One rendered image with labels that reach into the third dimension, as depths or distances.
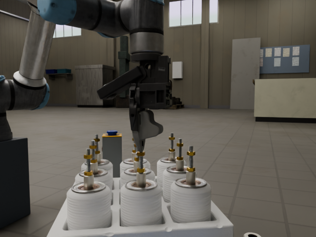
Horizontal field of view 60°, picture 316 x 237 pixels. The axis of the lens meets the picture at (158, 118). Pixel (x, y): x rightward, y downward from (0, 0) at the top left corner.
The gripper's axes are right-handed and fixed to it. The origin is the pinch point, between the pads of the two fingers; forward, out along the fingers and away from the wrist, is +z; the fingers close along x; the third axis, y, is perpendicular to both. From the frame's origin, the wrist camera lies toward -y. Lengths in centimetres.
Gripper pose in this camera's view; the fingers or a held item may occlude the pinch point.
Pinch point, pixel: (138, 145)
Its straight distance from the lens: 63.2
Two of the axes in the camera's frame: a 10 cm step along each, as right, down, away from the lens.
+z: 0.0, 10.0, 0.8
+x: 2.3, -0.8, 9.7
